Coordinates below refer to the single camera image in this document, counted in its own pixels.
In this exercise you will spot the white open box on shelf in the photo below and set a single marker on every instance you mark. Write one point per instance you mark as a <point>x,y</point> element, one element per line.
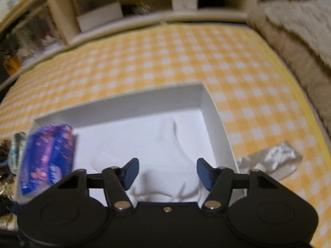
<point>93,13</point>

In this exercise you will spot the wooden headboard shelf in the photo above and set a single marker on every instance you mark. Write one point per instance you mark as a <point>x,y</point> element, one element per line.
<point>34,30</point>

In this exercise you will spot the white face mask pack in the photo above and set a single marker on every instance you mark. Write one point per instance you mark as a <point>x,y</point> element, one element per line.
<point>166,173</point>

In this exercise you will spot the crumpled clear plastic wrapper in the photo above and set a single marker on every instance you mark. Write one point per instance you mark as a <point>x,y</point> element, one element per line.
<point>278,161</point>

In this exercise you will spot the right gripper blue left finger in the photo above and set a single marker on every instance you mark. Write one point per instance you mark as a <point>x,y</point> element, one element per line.
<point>117,181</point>

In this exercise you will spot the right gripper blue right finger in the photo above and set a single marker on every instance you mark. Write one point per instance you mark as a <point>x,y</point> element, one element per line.
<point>218,181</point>

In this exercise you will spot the white shallow cardboard box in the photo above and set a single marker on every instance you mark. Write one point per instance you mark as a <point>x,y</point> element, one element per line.
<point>200,130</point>

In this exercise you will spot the yellow checkered bed sheet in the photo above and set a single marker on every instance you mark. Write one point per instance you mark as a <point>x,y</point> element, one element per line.
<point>258,100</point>

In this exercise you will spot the beige fluffy blanket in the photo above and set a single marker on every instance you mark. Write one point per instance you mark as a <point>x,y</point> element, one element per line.
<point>299,31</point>

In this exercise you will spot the purple tissue pack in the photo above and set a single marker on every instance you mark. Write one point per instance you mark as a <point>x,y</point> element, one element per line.
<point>47,159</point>

